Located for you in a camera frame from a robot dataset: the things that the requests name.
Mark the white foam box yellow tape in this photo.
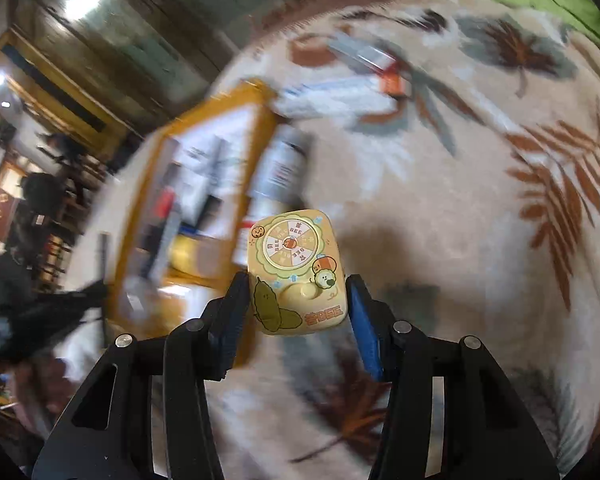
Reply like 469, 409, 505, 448
107, 80, 288, 321

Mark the white medicine box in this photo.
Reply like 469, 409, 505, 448
172, 135, 231, 226

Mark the wooden glass door cabinet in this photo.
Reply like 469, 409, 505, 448
0, 0, 261, 136

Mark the white tube red label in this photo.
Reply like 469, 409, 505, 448
250, 125, 313, 271

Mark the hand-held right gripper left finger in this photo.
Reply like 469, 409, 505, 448
31, 271, 252, 480

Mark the yellow packet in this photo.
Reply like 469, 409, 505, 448
172, 235, 216, 271

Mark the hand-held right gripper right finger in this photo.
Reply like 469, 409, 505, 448
345, 274, 561, 480

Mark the leaf printed blanket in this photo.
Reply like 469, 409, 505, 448
65, 0, 600, 480

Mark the long white box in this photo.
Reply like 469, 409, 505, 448
272, 76, 398, 118

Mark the dark furniture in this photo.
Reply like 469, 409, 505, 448
0, 130, 111, 291

